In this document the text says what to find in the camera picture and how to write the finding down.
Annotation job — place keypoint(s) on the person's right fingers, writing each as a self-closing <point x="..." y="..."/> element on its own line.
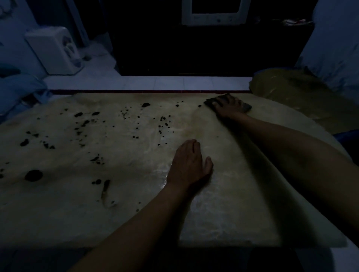
<point x="223" y="102"/>

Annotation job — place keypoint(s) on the person's right hand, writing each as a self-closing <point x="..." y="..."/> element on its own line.
<point x="228" y="108"/>

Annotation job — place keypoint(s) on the crumpled blue cloth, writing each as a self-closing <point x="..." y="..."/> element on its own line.
<point x="19" y="89"/>

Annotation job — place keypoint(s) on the white monitor frame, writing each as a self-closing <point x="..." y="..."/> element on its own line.
<point x="216" y="18"/>

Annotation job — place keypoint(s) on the small light clutter on cabinet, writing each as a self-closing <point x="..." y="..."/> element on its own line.
<point x="294" y="21"/>

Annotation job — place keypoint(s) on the olive plastic bag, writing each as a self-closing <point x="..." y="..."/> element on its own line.
<point x="303" y="92"/>

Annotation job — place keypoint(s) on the person's left hand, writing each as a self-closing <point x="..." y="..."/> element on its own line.
<point x="188" y="168"/>

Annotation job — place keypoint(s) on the dark cabinet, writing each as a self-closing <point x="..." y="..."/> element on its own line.
<point x="196" y="50"/>

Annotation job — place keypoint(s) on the cream sheet with dark spots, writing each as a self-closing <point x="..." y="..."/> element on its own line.
<point x="112" y="157"/>

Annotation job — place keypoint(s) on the hanging blue cloth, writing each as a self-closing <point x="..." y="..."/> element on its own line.
<point x="333" y="42"/>

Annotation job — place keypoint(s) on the person's left thumb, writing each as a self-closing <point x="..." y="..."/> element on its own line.
<point x="209" y="166"/>

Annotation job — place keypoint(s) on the person's right forearm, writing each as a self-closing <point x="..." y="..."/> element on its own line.
<point x="303" y="162"/>

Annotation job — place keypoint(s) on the person's left forearm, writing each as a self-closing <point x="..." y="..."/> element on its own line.
<point x="140" y="227"/>

